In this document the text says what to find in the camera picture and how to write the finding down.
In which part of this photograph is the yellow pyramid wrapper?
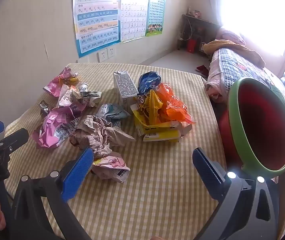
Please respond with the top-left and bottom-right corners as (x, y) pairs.
(138, 89), (164, 127)

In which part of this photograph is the red bin with green rim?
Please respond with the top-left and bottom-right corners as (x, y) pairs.
(219, 77), (285, 179)

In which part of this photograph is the pink bed sheet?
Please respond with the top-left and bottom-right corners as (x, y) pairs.
(205, 51), (229, 103)

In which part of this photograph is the pink pillow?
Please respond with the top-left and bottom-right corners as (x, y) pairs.
(216, 26), (246, 45)

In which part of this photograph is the light blue wrapper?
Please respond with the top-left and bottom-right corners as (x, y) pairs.
(95, 103), (131, 128)

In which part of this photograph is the dark wooden shelf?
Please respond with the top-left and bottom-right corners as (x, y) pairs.
(177, 14), (220, 55)

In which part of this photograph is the green chart wall poster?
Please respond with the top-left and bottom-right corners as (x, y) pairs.
(145, 0), (166, 37)

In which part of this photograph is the yellow bear print carton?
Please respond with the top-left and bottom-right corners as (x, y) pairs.
(130, 104), (193, 143)

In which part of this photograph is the pink foil snack wrapper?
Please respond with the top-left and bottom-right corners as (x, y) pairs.
(43, 67), (81, 98)

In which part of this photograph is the orange plastic bag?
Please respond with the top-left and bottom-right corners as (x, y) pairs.
(155, 82), (196, 125)

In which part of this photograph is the silver foil wrapper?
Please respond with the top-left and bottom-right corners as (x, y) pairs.
(38, 100), (52, 117)

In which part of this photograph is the checkered tablecloth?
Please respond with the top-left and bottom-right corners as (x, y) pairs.
(4, 62), (285, 240)

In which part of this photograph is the red shoe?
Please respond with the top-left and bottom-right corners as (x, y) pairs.
(195, 64), (210, 77)

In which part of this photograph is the white lettered crumpled wrapper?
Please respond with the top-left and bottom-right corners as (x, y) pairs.
(56, 88), (88, 108)

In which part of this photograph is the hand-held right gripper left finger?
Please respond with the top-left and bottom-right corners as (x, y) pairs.
(9, 147), (94, 240)

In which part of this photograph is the bed with plaid quilt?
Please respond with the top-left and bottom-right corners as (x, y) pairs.
(212, 47), (285, 175)

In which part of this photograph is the pink guitar print wrapper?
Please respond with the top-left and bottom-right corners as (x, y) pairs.
(91, 151), (131, 183)

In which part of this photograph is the brown crumpled paper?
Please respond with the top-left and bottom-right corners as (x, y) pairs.
(69, 115), (136, 158)

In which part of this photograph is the white chart wall poster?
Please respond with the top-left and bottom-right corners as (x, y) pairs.
(120, 0), (150, 43)

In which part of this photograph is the white milk carton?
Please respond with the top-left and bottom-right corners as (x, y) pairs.
(113, 70), (139, 113)

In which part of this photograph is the phonics wall poster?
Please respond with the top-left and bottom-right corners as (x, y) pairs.
(73, 0), (122, 58)

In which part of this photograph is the yellow blanket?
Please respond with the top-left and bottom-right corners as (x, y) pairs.
(202, 39), (266, 67)

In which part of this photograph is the large pink crumpled wrapper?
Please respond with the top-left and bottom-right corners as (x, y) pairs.
(31, 104), (87, 150)

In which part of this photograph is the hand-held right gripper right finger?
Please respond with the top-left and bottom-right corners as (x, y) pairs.
(192, 147), (281, 240)

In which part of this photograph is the blue snack bag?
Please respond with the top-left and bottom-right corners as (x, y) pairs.
(137, 71), (161, 96)

